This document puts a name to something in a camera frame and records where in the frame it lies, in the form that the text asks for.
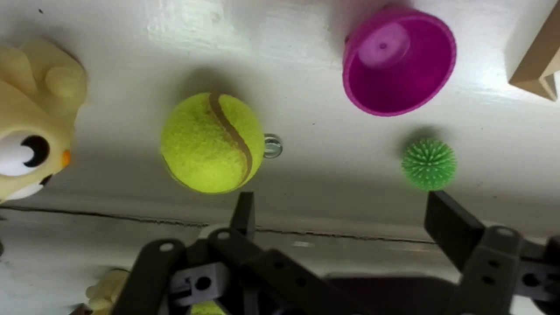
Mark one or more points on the wall mirror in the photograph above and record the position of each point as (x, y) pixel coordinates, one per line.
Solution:
(59, 255)

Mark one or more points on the yellow-green tennis ball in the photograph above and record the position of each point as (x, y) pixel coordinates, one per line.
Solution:
(204, 142)

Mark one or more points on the purple plastic bowl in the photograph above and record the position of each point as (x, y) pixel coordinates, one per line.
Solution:
(403, 70)

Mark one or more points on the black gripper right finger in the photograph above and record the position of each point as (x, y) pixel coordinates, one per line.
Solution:
(496, 262)

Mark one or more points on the light wooden block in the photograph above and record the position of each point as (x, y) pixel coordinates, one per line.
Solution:
(540, 63)

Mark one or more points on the green spiky rubber ball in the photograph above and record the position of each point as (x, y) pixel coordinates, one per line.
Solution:
(430, 164)

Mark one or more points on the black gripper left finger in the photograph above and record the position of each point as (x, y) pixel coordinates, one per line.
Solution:
(246, 262)

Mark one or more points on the small clear glass marble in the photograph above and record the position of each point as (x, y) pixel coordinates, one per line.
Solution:
(274, 145)

